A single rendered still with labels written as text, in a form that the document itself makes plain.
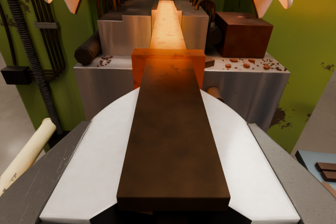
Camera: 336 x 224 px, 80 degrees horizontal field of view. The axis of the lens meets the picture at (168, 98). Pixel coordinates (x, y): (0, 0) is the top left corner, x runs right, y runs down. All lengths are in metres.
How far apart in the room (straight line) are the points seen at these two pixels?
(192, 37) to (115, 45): 0.15
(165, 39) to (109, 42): 0.24
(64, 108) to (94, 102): 0.32
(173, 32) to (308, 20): 0.47
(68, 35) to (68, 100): 0.21
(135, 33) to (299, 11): 0.40
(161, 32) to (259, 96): 0.27
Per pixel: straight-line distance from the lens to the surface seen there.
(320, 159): 0.61
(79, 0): 0.18
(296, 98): 0.74
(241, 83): 0.39
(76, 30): 0.58
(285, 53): 0.64
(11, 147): 1.77
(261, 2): 0.18
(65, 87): 0.67
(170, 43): 0.17
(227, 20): 0.43
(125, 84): 0.37
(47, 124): 0.74
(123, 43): 0.41
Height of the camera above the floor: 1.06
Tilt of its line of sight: 33 degrees down
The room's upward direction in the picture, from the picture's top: 2 degrees clockwise
